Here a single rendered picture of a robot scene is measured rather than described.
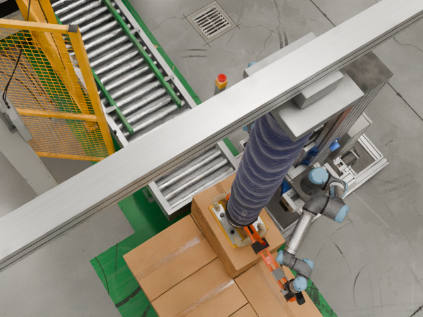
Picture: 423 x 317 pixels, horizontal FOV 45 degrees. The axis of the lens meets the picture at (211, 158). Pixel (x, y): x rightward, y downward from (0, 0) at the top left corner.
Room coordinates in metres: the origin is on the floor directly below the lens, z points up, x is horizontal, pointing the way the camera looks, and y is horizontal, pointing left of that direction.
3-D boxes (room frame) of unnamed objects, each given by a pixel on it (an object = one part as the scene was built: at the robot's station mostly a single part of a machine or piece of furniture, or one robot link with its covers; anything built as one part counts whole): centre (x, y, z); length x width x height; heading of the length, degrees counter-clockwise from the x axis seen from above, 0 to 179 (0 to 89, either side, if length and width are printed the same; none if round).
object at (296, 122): (0.92, -0.26, 2.85); 0.30 x 0.30 x 0.05; 44
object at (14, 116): (1.09, 1.17, 1.62); 0.20 x 0.05 x 0.30; 44
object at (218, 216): (0.86, -0.19, 0.97); 0.34 x 0.10 x 0.05; 41
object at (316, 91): (0.92, -0.26, 2.91); 0.16 x 0.16 x 0.10; 44
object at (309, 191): (1.23, -0.72, 1.09); 0.15 x 0.15 x 0.10
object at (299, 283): (0.49, -0.65, 1.37); 0.09 x 0.08 x 0.11; 164
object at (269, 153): (0.92, -0.26, 2.22); 0.24 x 0.24 x 1.25
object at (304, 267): (0.59, -0.66, 1.37); 0.11 x 0.11 x 0.08; 74
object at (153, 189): (1.80, 1.04, 0.50); 2.31 x 0.05 x 0.19; 44
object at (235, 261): (0.92, -0.27, 0.74); 0.60 x 0.40 x 0.40; 41
